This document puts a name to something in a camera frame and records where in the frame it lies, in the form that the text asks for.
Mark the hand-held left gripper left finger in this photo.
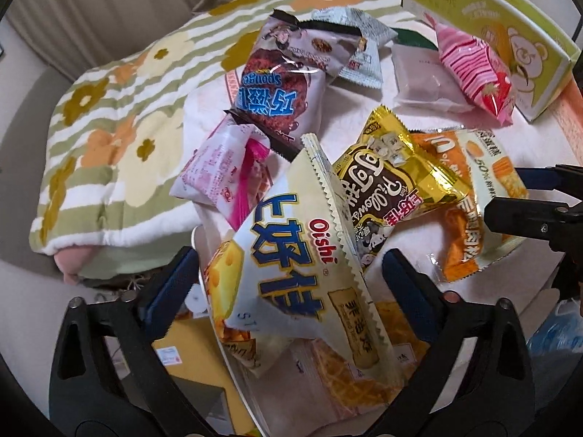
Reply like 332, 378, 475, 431
48, 246, 215, 437

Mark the pink cloth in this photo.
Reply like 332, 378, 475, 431
52, 245, 117, 285

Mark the green striped floral blanket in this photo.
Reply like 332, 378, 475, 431
28, 0, 404, 278

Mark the green cardboard box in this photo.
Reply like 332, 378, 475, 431
401, 0, 581, 123

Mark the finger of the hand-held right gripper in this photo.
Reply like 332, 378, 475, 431
483, 197, 583, 250
519, 164, 583, 192

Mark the waffle print snack packet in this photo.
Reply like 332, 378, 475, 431
246, 300, 431, 433

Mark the chocolate sponge cake packet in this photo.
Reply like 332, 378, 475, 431
225, 9, 360, 162

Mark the pink striped strawberry packet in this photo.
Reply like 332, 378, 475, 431
423, 13, 515, 126

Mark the grey-green snack packet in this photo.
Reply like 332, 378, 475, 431
310, 7, 398, 89

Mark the dark green small packet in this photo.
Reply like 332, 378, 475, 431
392, 27, 438, 51

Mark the gold snack packet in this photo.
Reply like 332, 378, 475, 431
332, 106, 472, 269

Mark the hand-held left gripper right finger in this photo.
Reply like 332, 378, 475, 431
382, 248, 536, 437

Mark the orange snack packet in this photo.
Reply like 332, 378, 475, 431
410, 128, 529, 283

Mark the yellow cardboard box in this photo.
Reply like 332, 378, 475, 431
150, 314, 256, 437

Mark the blue plastic bag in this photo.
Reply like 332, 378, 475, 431
526, 300, 583, 376

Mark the translucent pastry packet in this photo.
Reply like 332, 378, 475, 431
392, 43, 474, 114

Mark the pink white snack packet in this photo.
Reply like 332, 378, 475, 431
169, 114, 271, 231

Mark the white yellow chip bag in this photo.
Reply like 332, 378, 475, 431
225, 133, 406, 390

